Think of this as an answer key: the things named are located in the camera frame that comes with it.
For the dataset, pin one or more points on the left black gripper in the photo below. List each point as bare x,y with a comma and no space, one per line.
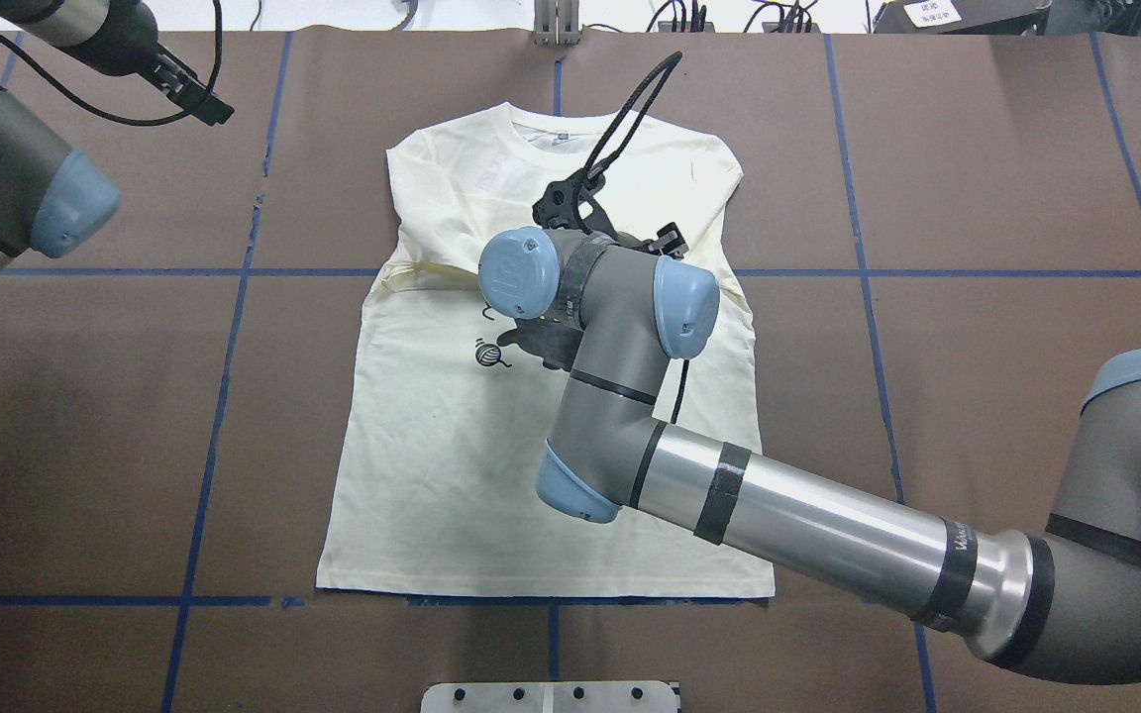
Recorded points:
125,47

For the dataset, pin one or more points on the cream long-sleeve cat shirt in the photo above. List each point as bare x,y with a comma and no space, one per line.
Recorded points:
436,486

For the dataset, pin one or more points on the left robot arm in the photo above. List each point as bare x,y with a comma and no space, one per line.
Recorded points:
53,198

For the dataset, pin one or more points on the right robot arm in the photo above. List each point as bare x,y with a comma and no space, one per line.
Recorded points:
1063,606

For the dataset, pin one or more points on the black box with label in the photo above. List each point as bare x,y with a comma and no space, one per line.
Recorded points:
979,18

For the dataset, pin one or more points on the grey aluminium post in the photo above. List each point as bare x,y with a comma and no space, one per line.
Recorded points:
556,23

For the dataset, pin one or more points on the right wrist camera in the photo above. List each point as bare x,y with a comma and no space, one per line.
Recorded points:
570,204

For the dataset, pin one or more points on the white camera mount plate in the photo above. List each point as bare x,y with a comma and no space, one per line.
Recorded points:
554,696

